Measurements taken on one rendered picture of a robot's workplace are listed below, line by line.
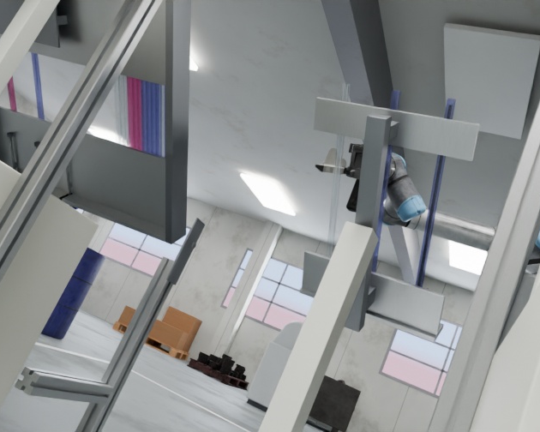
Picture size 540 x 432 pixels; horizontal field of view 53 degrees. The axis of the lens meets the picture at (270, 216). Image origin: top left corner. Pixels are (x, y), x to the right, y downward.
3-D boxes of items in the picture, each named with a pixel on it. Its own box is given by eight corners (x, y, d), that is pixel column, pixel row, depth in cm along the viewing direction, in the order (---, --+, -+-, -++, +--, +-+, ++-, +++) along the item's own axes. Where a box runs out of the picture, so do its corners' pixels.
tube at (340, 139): (322, 291, 134) (324, 290, 135) (327, 293, 134) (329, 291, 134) (341, 83, 114) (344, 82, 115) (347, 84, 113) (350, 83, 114)
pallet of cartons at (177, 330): (193, 364, 998) (211, 325, 1017) (166, 355, 907) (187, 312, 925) (135, 336, 1055) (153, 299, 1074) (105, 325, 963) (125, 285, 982)
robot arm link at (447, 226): (532, 239, 167) (379, 193, 168) (553, 231, 157) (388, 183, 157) (526, 275, 164) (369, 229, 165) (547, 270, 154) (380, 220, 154)
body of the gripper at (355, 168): (347, 142, 132) (365, 144, 143) (340, 177, 134) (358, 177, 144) (377, 148, 129) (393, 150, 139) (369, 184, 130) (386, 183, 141)
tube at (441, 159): (408, 322, 124) (410, 321, 125) (414, 325, 123) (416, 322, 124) (447, 99, 103) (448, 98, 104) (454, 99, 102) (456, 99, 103)
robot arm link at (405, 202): (418, 217, 155) (399, 183, 157) (433, 207, 144) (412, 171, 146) (395, 228, 154) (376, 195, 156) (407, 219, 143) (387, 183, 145)
